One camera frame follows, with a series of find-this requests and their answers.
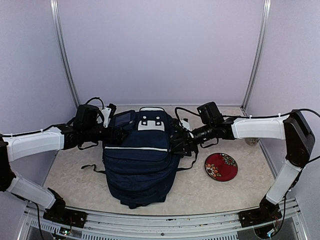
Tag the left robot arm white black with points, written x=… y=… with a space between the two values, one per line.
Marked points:
x=90 y=125

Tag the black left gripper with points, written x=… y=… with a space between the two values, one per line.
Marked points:
x=117 y=140

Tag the aluminium front rail frame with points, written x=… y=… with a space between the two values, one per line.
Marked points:
x=230 y=225

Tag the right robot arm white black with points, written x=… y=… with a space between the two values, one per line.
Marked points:
x=292 y=128

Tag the red floral plate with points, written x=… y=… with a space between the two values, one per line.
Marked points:
x=221 y=167

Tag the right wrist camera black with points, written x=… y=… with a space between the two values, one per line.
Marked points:
x=181 y=124

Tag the navy blue student backpack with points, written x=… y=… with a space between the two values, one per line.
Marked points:
x=142 y=169

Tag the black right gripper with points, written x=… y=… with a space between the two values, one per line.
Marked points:
x=186 y=139

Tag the aluminium corner post left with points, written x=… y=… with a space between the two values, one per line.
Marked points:
x=54 y=5

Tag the aluminium corner post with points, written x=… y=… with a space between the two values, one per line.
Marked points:
x=54 y=5
x=258 y=53

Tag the aluminium corner post right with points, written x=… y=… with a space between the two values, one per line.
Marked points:
x=258 y=53

